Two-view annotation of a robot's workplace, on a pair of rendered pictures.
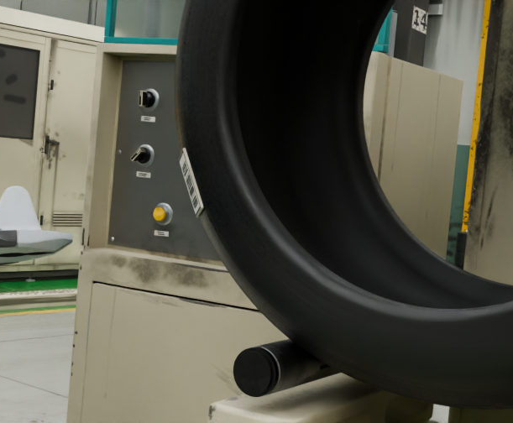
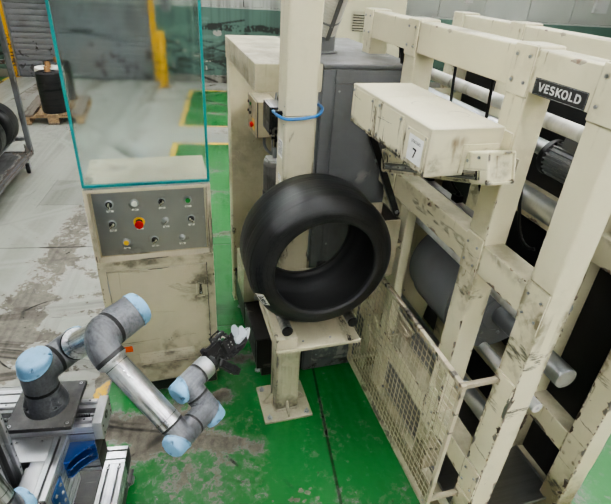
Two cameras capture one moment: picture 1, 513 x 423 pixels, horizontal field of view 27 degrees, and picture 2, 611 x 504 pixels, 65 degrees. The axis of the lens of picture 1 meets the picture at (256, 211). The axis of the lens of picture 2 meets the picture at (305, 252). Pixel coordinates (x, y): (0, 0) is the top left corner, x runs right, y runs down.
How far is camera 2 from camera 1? 149 cm
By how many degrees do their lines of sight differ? 53
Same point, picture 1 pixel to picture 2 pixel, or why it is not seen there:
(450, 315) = (331, 311)
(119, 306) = (122, 277)
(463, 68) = not seen: outside the picture
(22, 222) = (244, 333)
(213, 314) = (163, 270)
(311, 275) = (301, 312)
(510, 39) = not seen: hidden behind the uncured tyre
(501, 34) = not seen: hidden behind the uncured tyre
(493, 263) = (288, 261)
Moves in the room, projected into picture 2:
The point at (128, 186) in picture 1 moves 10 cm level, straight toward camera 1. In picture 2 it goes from (106, 235) to (119, 242)
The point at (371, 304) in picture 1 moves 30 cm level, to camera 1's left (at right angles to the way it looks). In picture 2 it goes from (315, 313) to (258, 349)
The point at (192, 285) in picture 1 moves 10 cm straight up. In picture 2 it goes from (152, 264) to (149, 246)
